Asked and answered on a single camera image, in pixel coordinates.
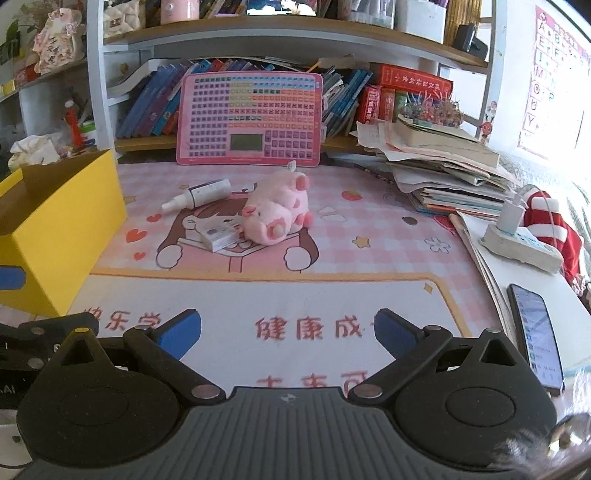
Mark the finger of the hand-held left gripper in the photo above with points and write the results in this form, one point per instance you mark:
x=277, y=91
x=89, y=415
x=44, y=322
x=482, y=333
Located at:
x=41, y=337
x=11, y=279

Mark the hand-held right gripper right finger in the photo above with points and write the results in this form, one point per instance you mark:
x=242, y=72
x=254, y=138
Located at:
x=392, y=330

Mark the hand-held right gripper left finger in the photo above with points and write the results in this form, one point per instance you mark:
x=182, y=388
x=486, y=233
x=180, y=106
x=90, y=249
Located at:
x=182, y=330

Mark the yellow cardboard box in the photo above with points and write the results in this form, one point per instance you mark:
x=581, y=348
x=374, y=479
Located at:
x=69, y=240

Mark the small pale card box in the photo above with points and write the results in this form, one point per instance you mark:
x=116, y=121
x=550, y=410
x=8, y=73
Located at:
x=221, y=235

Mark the white spray bottle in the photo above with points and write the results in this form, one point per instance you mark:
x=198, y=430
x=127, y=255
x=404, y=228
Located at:
x=210, y=191

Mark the pink pig plush toy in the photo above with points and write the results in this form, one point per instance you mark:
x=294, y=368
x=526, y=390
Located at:
x=277, y=207

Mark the pink printed desk mat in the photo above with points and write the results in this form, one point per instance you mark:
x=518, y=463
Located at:
x=323, y=286

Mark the large white drawing pad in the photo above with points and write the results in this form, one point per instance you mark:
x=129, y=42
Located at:
x=489, y=277

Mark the white plastic bag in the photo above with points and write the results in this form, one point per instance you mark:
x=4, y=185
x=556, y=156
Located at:
x=32, y=152

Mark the black smartphone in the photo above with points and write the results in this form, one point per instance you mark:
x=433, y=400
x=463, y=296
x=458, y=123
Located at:
x=535, y=337

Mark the white power strip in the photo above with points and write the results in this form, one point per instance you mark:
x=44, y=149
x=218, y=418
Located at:
x=517, y=247

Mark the stack of papers and books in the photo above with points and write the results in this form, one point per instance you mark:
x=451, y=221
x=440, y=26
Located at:
x=443, y=184

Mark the white jar with green label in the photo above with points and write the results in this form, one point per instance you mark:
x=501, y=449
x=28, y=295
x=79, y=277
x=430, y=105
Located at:
x=88, y=136

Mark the white plugged-in charger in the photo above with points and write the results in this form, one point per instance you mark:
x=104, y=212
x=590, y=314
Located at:
x=510, y=217

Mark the red stick toy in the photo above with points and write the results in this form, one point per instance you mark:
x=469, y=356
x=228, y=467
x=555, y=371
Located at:
x=73, y=124

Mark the red white striped cloth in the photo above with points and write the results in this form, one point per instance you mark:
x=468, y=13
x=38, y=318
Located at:
x=554, y=226

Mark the white wooden bookshelf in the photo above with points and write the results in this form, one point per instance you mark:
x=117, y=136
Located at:
x=97, y=92

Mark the pink learning tablet toy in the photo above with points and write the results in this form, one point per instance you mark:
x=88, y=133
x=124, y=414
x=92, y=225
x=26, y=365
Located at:
x=207, y=120

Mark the row of colourful books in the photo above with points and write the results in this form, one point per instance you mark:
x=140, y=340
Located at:
x=147, y=106

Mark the cluster of colourful figurines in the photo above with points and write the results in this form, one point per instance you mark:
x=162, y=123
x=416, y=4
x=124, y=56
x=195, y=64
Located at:
x=434, y=110

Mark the small red packet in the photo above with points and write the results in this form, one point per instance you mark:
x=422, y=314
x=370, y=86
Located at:
x=369, y=104

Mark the row of thin blue books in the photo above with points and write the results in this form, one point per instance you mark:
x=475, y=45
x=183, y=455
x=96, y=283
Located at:
x=341, y=101

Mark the pink floral ornament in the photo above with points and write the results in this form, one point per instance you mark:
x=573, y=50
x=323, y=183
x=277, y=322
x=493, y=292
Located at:
x=60, y=41

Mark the long red box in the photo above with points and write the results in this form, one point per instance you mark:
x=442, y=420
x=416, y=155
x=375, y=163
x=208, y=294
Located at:
x=411, y=78

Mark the white quilted bag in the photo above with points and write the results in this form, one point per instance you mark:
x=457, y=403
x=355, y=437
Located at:
x=123, y=21

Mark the black desk object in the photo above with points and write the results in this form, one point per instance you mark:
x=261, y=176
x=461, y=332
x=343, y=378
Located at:
x=468, y=41

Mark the white pen holder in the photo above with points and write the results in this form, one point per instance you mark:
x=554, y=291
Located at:
x=420, y=23

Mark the red cartoon wall sticker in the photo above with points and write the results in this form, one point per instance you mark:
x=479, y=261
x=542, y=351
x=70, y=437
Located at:
x=487, y=124

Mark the pink wall poster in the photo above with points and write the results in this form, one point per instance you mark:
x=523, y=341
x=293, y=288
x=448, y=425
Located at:
x=549, y=92

